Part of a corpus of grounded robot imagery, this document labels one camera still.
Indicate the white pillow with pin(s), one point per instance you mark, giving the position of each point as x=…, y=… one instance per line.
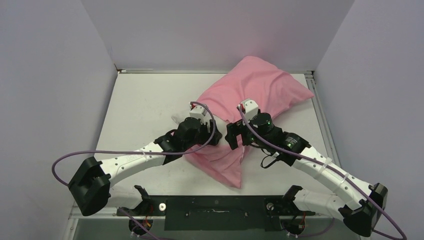
x=179, y=117

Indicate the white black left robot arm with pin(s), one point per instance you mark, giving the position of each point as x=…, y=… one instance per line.
x=94, y=185

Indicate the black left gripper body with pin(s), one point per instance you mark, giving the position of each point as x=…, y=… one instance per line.
x=202, y=137

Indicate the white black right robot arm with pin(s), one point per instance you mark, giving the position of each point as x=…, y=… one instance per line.
x=364, y=221

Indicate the pink pillowcase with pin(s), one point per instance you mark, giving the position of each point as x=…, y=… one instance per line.
x=273, y=89

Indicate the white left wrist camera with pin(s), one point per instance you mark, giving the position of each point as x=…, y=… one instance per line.
x=199, y=111

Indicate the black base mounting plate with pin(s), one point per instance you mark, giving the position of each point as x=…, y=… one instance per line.
x=217, y=212

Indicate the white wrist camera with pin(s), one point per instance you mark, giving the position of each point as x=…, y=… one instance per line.
x=199, y=111
x=249, y=109

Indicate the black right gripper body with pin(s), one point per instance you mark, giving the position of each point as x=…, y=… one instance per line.
x=237, y=128

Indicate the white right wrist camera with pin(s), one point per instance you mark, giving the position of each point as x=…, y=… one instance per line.
x=249, y=109

